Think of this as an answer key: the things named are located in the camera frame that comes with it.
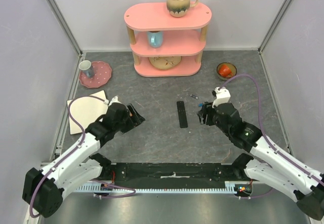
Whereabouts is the pink three-tier shelf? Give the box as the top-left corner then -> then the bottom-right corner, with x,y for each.
124,3 -> 212,77

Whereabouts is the white cable duct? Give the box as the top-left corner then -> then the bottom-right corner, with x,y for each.
74,180 -> 270,194

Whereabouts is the cream square plate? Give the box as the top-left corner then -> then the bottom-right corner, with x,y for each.
69,90 -> 108,135

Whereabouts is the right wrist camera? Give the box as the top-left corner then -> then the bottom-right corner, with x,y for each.
212,87 -> 230,108

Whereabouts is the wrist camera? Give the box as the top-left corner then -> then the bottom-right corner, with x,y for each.
212,87 -> 230,108
108,96 -> 121,107

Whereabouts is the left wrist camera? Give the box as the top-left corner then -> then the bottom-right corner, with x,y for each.
108,96 -> 121,107

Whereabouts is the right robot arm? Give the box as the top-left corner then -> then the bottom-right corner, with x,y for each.
197,102 -> 323,221

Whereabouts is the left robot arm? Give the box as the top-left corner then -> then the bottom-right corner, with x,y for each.
22,99 -> 145,218

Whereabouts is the black remote control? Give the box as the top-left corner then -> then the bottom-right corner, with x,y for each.
176,101 -> 188,128

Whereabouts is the beige ceramic mug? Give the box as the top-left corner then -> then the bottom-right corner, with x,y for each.
166,0 -> 199,18

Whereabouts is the beige floral plate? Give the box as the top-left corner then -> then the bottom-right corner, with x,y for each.
148,56 -> 182,70

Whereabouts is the grey white mug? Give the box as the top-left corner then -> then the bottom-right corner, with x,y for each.
78,60 -> 95,78

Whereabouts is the light blue mug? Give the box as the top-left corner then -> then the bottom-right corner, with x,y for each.
147,31 -> 163,48

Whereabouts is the orange cup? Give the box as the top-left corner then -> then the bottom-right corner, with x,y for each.
218,64 -> 233,79

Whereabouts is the brown patterned bowl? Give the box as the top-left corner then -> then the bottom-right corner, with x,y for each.
216,62 -> 237,81

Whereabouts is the pink dotted plate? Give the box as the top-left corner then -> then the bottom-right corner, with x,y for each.
79,61 -> 112,89

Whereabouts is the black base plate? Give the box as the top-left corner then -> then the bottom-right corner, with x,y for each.
95,163 -> 251,189

